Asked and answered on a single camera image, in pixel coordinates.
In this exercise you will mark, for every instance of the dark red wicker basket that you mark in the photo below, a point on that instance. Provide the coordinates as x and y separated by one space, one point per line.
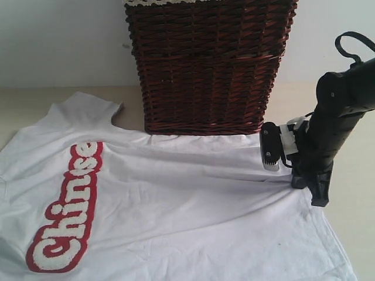
207 68

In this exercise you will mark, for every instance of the white t-shirt red print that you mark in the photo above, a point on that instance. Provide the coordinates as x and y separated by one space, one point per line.
82 199

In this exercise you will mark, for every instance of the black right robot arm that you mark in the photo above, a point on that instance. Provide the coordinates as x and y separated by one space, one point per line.
342 100

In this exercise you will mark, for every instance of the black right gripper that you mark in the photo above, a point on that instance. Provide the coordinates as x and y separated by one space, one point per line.
318 141

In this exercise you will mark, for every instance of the white tape camera mount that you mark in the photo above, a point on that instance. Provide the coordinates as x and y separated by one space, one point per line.
287 133

